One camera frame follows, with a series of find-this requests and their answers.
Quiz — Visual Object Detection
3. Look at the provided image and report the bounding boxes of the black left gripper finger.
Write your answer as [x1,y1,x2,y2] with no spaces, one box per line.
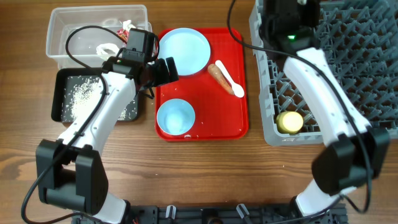
[151,59,170,86]
[165,57,179,83]

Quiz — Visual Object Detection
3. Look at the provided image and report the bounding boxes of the red snack wrapper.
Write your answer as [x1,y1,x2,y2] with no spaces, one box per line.
[117,29,129,43]

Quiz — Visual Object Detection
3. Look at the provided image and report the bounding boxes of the white tissue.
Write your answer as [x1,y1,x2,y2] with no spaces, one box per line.
[123,20,136,31]

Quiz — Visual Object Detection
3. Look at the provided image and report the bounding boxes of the yellow cup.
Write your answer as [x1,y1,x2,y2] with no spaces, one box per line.
[276,111,303,134]

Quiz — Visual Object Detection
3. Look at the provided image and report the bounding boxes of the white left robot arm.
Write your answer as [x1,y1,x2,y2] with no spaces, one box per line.
[21,28,178,223]

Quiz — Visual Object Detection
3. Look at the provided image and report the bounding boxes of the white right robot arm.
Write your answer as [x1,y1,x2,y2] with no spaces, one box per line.
[260,0,390,217]

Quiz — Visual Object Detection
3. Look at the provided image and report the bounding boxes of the grey-blue dishwasher rack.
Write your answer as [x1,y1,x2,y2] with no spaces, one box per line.
[253,1,397,146]

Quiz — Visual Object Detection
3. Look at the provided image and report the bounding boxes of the light blue plate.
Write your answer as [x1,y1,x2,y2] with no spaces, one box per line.
[159,28,211,76]

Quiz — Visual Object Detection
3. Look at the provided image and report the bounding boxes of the orange carrot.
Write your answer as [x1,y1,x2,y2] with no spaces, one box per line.
[207,63,234,95]

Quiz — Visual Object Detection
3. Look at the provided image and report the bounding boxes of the light blue bowl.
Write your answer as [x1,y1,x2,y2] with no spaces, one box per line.
[156,98,196,136]

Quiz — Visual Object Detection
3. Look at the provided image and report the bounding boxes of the clear plastic bin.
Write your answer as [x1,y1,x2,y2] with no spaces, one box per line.
[46,4,152,69]

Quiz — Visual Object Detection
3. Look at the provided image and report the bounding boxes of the red plastic tray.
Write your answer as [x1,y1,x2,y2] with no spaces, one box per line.
[155,27,249,141]

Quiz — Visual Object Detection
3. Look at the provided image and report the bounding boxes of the white plastic spoon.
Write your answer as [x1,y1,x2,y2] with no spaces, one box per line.
[215,60,245,98]

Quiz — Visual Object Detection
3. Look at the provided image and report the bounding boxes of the white rice pile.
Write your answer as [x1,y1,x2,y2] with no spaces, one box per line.
[63,76,137,121]

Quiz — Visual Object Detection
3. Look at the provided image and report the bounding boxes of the black tray bin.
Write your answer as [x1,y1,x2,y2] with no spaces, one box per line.
[51,67,140,124]

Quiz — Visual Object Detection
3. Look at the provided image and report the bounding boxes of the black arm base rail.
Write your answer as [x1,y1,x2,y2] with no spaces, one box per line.
[126,203,348,224]

